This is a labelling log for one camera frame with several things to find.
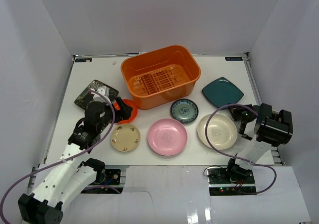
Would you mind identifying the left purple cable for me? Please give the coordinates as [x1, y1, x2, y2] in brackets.
[0, 89, 116, 220]

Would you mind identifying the cream white round plate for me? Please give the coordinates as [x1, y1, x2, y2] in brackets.
[197, 114, 238, 150]

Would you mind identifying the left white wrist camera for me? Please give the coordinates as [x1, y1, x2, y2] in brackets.
[93, 86, 110, 103]

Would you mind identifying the beige floral round plate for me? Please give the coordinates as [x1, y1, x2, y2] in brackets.
[110, 123, 141, 152]

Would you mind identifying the orange plastic bin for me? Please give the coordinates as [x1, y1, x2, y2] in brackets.
[121, 45, 201, 110]

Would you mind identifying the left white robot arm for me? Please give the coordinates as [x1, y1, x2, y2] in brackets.
[18, 97, 133, 224]

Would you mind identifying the teal square plate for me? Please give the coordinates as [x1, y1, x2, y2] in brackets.
[202, 77, 244, 108]

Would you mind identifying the pink round plate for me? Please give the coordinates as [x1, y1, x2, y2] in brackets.
[147, 118, 188, 156]

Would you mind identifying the black floral square plate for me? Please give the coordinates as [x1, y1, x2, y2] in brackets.
[74, 80, 119, 110]

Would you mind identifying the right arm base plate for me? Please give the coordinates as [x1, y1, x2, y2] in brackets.
[203, 165, 257, 197]

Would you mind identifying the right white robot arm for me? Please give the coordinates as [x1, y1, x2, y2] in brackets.
[225, 103, 293, 184]

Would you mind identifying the small orange round plate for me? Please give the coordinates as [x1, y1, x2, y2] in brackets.
[118, 99, 138, 124]

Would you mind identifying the blue floral patterned plate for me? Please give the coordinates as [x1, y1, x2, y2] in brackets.
[170, 99, 199, 124]

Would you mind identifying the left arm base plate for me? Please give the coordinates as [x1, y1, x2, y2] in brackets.
[81, 169, 123, 194]

